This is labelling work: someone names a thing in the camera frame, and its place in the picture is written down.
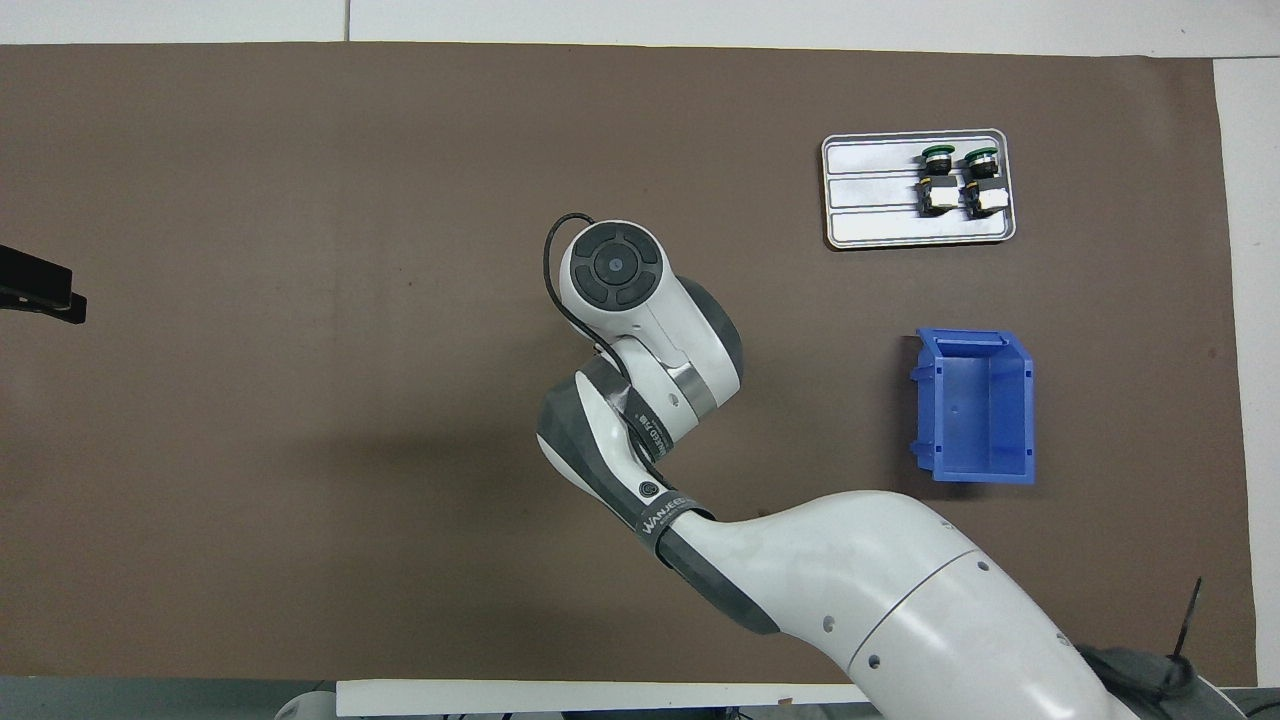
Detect white rounded object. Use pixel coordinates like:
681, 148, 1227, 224
275, 689, 338, 720

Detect green push button switch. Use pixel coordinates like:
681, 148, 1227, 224
917, 144, 960, 217
960, 146, 1009, 217

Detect brown table mat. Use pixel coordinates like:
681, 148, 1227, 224
0, 42, 1259, 689

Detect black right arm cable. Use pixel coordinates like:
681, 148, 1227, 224
543, 213, 626, 366

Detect blue plastic storage bin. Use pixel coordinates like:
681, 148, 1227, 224
908, 327, 1037, 486

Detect silver metal tray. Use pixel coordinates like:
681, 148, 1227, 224
821, 129, 1018, 251

